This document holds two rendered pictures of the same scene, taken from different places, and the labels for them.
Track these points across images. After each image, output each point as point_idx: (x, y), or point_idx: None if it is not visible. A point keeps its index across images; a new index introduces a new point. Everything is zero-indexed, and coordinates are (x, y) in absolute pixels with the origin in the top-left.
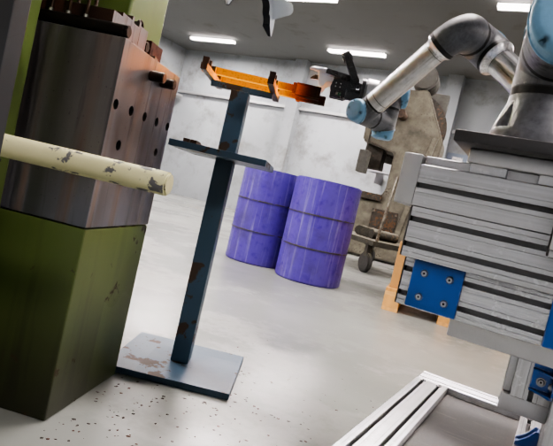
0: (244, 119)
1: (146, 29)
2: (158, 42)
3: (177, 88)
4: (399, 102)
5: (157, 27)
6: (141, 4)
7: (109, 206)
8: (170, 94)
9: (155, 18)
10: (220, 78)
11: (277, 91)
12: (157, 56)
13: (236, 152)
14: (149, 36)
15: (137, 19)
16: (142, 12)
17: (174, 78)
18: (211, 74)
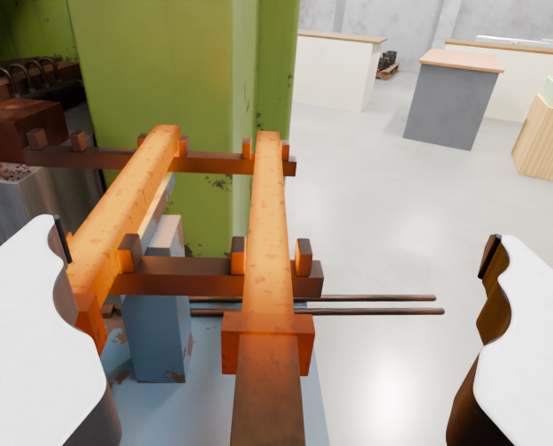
0: (157, 309)
1: (154, 51)
2: (224, 60)
3: (19, 203)
4: None
5: (204, 32)
6: (103, 9)
7: None
8: None
9: (180, 15)
10: (242, 153)
11: (132, 280)
12: None
13: (161, 376)
14: (173, 62)
15: (107, 43)
16: (116, 24)
17: None
18: (110, 165)
